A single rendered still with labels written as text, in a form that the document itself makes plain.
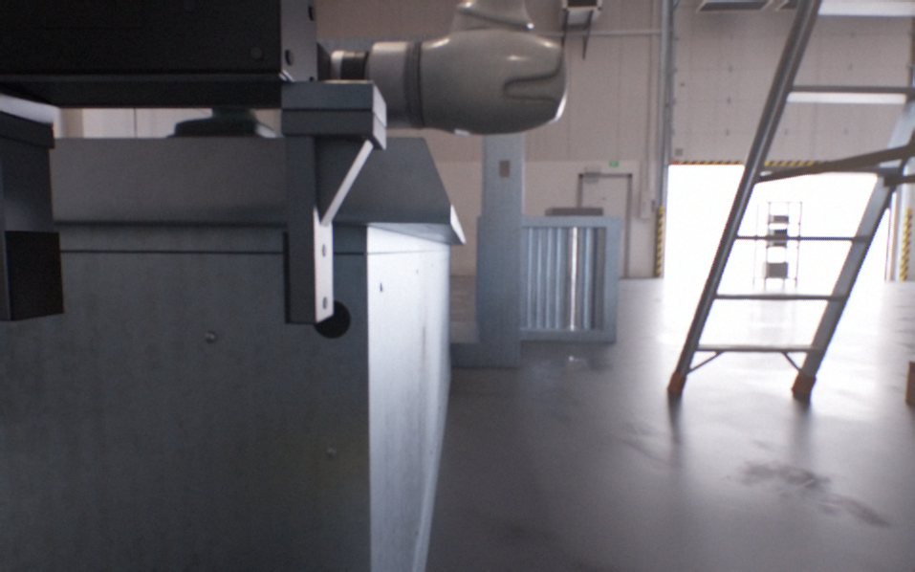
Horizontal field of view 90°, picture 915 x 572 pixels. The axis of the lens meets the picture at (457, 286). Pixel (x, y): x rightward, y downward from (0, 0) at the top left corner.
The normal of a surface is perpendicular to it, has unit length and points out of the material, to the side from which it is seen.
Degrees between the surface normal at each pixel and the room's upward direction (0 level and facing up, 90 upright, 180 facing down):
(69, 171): 67
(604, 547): 0
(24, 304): 90
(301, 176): 90
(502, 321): 90
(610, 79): 90
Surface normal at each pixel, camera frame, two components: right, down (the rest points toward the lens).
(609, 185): -0.08, 0.08
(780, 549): 0.01, -1.00
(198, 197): -0.02, -0.31
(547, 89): 0.22, 0.45
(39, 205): 1.00, 0.01
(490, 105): 0.00, 0.68
